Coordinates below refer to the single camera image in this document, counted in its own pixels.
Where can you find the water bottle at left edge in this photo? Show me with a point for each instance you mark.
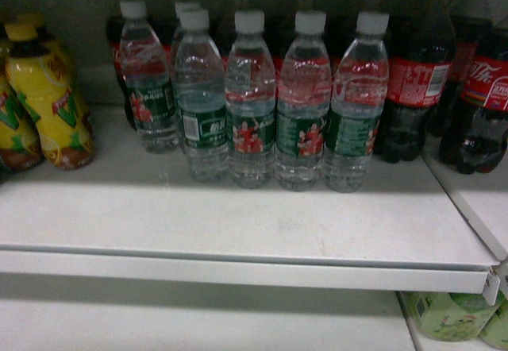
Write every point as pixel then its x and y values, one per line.
pixel 303 103

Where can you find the water bottle behind front one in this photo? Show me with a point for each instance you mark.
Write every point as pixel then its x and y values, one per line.
pixel 250 103

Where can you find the front water bottle green label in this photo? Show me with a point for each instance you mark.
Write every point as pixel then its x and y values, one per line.
pixel 200 93

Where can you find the water bottle green red label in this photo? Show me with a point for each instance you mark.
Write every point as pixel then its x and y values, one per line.
pixel 359 92

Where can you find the white metal shelf left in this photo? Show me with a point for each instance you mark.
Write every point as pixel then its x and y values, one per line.
pixel 135 215

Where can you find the white metal shelf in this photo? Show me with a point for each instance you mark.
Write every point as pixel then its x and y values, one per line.
pixel 481 199
pixel 135 215

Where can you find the water bottle far left back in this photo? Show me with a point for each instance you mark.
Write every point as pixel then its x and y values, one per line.
pixel 145 69

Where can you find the white metal shelf right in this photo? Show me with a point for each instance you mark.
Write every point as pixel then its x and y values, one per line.
pixel 481 199

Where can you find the cola bottle barcode label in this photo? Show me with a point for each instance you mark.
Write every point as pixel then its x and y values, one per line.
pixel 422 54

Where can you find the cola bottle red label right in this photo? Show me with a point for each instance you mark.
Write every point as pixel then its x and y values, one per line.
pixel 476 138

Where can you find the yellow lemon tea bottle front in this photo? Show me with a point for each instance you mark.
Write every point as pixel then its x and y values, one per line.
pixel 44 87

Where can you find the yellow lemon tea bottle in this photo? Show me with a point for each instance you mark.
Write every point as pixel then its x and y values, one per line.
pixel 20 143
pixel 44 87

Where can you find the yellow lemon tea bottle left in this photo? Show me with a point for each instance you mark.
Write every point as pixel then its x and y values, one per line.
pixel 20 143

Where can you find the green grape drink bottle left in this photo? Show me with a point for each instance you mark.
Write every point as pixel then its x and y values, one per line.
pixel 450 316

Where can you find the green grape drink bottle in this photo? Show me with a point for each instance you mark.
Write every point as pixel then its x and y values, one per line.
pixel 495 331
pixel 450 316

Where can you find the green grape drink bottle middle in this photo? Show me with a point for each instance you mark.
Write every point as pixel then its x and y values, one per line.
pixel 495 331

